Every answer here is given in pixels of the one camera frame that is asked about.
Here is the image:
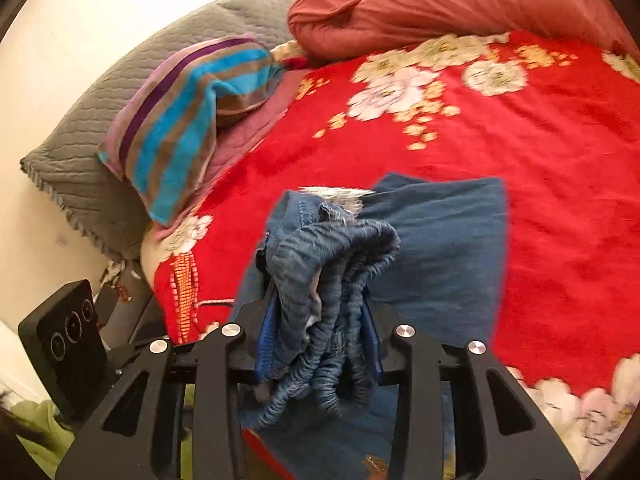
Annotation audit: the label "dusty red rolled quilt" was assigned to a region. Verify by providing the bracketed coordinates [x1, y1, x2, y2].
[288, 0, 639, 61]

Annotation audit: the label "pink quilted pillow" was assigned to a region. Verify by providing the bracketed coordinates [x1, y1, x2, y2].
[150, 70, 309, 240]

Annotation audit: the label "blue denim pants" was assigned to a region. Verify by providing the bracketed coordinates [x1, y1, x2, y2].
[233, 174, 506, 479]

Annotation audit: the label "grey quilted pillow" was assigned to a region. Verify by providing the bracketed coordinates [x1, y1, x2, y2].
[19, 0, 336, 261]

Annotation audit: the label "striped blue brown towel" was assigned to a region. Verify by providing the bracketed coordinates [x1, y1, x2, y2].
[96, 36, 284, 226]

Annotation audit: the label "red floral bed blanket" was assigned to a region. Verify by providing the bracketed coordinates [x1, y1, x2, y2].
[153, 32, 639, 476]

